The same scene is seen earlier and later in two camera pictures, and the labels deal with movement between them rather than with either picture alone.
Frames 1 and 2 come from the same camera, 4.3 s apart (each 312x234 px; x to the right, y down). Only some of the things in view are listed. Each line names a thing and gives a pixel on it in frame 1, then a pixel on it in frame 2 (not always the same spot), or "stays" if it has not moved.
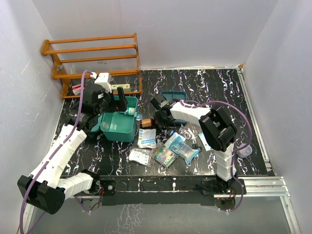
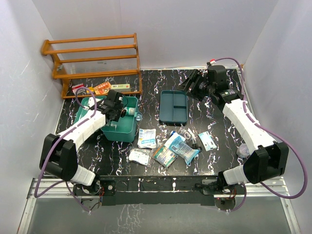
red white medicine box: [76, 89] stays
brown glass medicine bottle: [146, 122] → [123, 113]
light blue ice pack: [176, 143] stays
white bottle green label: [130, 111] stays
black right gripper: [157, 117] → [186, 85]
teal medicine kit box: [119, 126] stays
